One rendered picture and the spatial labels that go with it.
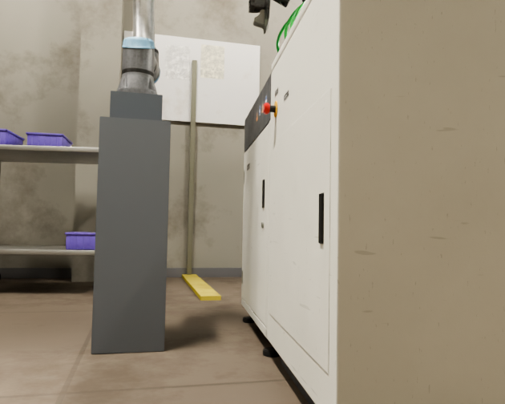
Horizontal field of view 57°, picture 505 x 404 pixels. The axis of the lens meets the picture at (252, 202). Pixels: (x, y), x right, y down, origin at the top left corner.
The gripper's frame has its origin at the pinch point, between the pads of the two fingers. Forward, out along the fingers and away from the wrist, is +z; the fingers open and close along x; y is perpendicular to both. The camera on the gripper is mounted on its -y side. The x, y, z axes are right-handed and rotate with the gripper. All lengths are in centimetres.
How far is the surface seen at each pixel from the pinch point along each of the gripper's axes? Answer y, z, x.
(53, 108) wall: 141, -13, -211
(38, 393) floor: 67, 124, 59
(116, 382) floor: 49, 124, 52
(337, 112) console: 4, 60, 105
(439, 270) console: -16, 89, 105
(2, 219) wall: 174, 78, -207
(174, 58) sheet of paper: 44, -65, -217
